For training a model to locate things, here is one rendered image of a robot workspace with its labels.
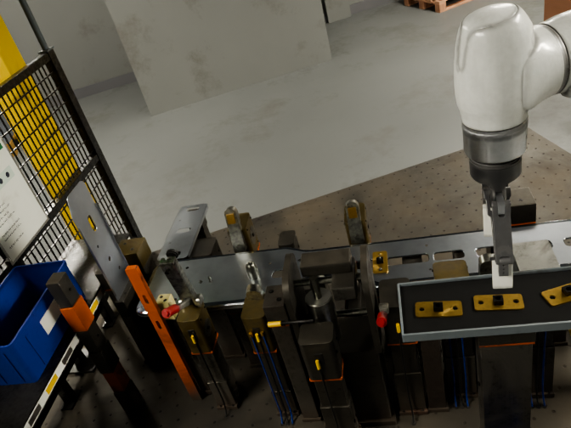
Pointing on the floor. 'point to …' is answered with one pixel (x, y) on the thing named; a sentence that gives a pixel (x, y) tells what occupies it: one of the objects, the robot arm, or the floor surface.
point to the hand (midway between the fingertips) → (497, 255)
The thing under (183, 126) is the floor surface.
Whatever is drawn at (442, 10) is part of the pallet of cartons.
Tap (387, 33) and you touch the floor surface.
